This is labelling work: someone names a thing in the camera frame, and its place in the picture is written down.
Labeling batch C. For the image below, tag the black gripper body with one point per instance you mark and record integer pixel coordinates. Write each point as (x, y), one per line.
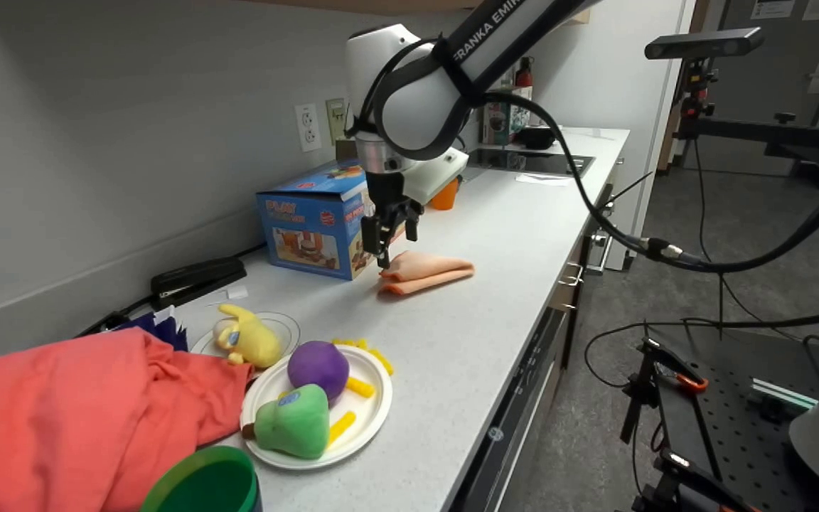
(384, 182)

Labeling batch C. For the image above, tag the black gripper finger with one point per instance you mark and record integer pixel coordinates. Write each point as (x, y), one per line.
(381, 249)

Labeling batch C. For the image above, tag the peach towel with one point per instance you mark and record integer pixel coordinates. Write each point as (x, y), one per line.
(417, 270)

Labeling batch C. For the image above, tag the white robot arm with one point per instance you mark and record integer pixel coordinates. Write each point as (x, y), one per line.
(414, 94)

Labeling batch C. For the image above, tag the play food set box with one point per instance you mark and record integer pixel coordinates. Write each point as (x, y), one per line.
(314, 223)

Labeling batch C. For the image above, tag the small clear plate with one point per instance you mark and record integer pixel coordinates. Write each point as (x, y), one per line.
(283, 326)

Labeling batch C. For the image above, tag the purple plush ball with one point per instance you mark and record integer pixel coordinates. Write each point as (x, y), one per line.
(319, 362)

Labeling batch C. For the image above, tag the yellow plush fries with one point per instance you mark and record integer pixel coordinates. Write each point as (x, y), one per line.
(366, 401)

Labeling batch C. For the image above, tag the yellow plush toy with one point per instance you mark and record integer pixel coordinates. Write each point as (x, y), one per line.
(245, 338)

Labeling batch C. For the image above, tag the white plate with plush toys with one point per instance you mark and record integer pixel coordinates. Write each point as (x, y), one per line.
(267, 387)

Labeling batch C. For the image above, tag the green plush pear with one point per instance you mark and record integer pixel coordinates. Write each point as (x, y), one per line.
(293, 424)

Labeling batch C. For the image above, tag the black stapler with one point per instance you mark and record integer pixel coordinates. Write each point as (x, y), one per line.
(193, 280)

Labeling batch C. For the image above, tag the blue purple cloth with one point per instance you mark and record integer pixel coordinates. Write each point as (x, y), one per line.
(164, 327)

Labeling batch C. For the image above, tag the green plastic cup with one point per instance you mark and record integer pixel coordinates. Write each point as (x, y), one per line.
(218, 479)

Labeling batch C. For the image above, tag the red cloth pile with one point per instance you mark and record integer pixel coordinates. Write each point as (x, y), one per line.
(90, 424)

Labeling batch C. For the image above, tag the black tripod with clamp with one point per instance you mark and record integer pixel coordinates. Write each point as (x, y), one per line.
(660, 372)

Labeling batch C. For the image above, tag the white wall outlet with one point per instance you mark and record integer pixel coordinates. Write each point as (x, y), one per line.
(307, 126)

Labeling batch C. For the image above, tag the black camera on stand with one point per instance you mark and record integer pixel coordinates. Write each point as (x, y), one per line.
(704, 42)

